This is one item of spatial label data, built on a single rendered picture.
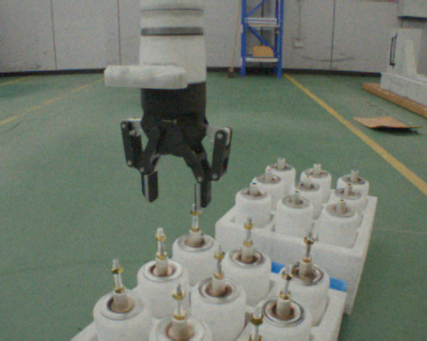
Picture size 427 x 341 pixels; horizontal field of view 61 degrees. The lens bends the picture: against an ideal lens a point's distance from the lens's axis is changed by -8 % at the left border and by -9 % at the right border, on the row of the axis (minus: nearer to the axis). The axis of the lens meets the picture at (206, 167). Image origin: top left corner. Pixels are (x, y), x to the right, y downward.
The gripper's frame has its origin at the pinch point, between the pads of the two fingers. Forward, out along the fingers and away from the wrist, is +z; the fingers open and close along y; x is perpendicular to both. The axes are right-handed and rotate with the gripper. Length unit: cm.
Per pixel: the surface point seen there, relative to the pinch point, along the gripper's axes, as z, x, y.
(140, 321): 23.2, -0.1, 7.2
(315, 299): 25.0, -18.5, -17.5
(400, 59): 3, -447, -57
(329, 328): 29.6, -17.1, -20.9
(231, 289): 22.3, -12.5, -3.5
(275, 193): 25, -62, 1
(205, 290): 22.3, -10.5, 0.5
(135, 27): -30, -529, 353
